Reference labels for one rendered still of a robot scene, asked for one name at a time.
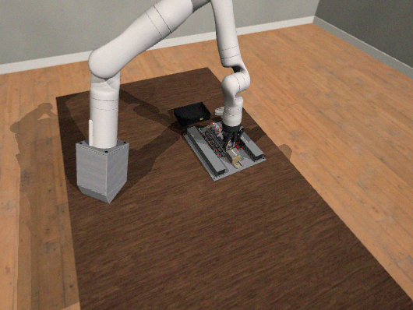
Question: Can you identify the grey relay panel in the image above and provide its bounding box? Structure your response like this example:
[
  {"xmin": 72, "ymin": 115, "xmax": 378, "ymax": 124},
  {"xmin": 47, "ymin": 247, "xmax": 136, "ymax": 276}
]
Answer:
[{"xmin": 183, "ymin": 125, "xmax": 267, "ymax": 181}]

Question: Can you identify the black parts tray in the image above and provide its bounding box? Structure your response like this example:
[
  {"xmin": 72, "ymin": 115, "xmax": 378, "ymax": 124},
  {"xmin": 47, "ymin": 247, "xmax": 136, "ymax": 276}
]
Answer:
[{"xmin": 175, "ymin": 102, "xmax": 211, "ymax": 127}]

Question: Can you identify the plug-in relay with orange button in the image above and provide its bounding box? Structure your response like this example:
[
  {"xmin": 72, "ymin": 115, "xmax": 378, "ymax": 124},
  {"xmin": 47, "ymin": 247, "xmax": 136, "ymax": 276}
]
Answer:
[{"xmin": 227, "ymin": 140, "xmax": 233, "ymax": 151}]

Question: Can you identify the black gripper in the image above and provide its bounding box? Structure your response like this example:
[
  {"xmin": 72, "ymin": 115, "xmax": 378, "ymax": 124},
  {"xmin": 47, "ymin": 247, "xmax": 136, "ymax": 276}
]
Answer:
[{"xmin": 216, "ymin": 120, "xmax": 245, "ymax": 150}]

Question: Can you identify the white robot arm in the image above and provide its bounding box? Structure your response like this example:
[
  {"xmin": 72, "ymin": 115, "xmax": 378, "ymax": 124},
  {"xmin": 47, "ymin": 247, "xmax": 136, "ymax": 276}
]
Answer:
[{"xmin": 88, "ymin": 0, "xmax": 250, "ymax": 149}]

